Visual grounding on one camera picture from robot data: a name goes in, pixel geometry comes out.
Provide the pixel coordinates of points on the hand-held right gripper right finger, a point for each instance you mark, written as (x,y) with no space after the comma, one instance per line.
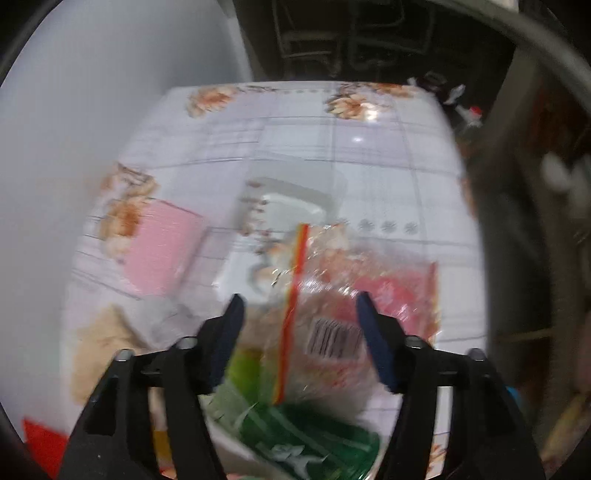
(377,344)

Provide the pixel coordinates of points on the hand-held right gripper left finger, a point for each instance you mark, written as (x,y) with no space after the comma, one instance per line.
(225,344)

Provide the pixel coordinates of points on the clear plastic bag red stripe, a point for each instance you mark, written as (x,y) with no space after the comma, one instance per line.
(332,295)

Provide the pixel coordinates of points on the pink packet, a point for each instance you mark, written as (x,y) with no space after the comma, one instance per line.
(161,247)

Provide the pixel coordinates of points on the green printed packet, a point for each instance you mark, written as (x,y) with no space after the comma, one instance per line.
(295,443)

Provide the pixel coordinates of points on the beige paper sheet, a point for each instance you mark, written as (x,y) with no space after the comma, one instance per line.
(104,350)

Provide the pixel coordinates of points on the clear plastic tray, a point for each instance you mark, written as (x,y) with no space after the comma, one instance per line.
(295,203)

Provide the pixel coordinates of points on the floral tablecloth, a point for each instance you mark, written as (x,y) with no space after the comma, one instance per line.
(369,184)

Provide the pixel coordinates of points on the red paper piece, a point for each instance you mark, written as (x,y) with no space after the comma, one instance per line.
(44,443)

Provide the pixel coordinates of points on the white bottle red cap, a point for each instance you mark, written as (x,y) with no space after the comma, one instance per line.
(472,115)

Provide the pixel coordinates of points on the dark metal chair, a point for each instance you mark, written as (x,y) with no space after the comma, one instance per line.
(318,37)

